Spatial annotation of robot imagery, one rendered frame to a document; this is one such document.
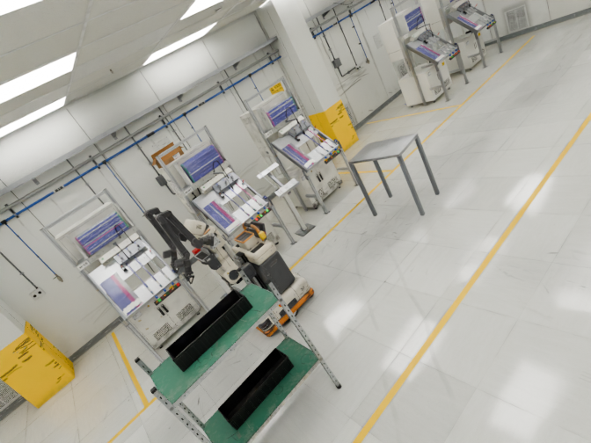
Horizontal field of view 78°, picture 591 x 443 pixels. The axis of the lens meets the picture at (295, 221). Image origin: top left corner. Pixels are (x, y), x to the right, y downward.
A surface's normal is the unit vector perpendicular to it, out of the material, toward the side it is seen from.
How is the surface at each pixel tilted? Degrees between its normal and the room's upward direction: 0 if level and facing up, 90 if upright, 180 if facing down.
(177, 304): 90
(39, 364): 90
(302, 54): 90
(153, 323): 90
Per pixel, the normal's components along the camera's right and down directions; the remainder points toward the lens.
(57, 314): 0.57, 0.07
